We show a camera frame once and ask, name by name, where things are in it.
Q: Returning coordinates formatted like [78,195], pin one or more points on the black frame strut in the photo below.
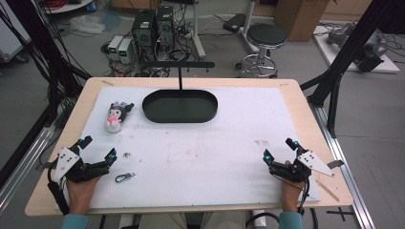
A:
[41,47]
[347,57]

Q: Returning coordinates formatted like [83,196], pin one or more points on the white power supply unit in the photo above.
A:
[125,51]
[114,47]

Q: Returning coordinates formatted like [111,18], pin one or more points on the person's legs beige trousers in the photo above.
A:
[165,221]

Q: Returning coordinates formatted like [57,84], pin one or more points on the black hook stand with tray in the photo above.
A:
[180,106]

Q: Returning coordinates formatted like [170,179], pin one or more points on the thin wooden stick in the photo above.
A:
[328,191]

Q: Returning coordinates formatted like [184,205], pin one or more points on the clear plastic bag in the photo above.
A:
[86,24]

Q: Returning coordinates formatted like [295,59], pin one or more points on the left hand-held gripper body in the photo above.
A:
[68,163]

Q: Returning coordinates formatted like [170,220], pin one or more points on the small grey metal clip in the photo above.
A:
[336,164]

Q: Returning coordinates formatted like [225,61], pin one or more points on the white desk leg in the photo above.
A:
[248,25]
[197,28]

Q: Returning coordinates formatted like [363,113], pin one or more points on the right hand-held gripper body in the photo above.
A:
[305,163]

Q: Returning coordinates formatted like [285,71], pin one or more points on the aluminium rail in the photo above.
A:
[22,168]
[347,171]

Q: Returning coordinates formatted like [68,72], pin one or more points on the black and white plush toy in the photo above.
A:
[117,116]

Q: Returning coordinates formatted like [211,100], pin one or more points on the person's right hand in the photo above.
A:
[291,194]

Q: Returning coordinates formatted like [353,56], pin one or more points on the black computer tower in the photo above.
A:
[144,27]
[165,25]

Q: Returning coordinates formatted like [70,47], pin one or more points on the cardboard box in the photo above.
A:
[301,17]

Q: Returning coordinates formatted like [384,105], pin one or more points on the black round stool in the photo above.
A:
[266,36]

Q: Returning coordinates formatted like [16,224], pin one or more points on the black power adapter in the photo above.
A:
[234,23]

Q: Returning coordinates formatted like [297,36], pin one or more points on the white round table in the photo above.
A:
[68,5]

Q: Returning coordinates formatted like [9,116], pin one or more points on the white table mat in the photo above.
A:
[197,152]

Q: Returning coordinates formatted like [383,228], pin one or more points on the person's left hand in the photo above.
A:
[81,194]

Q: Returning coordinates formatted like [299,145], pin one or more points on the wooden table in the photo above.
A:
[318,105]

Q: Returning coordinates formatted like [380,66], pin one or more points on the grey device on white board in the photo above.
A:
[366,47]

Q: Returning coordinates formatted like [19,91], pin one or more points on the white floor board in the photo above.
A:
[324,47]

